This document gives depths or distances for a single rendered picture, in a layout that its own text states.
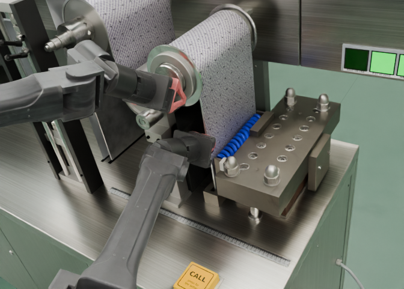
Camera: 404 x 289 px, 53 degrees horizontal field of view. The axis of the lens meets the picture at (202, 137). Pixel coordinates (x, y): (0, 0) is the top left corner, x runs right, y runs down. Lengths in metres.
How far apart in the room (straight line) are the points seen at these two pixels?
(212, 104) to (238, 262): 0.36
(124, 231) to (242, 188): 0.44
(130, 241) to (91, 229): 0.58
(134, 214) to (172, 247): 0.43
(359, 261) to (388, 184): 0.56
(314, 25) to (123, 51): 0.47
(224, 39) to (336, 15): 0.27
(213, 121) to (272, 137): 0.18
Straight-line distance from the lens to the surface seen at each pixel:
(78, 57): 0.75
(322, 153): 1.03
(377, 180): 2.48
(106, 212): 1.12
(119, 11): 1.01
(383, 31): 1.01
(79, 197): 1.19
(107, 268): 0.47
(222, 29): 0.96
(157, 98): 0.76
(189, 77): 0.85
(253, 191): 0.90
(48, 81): 0.65
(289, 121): 1.09
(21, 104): 0.64
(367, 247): 2.14
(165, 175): 0.67
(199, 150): 0.87
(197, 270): 0.90
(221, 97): 0.95
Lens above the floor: 1.65
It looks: 35 degrees down
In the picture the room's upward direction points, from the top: 10 degrees counter-clockwise
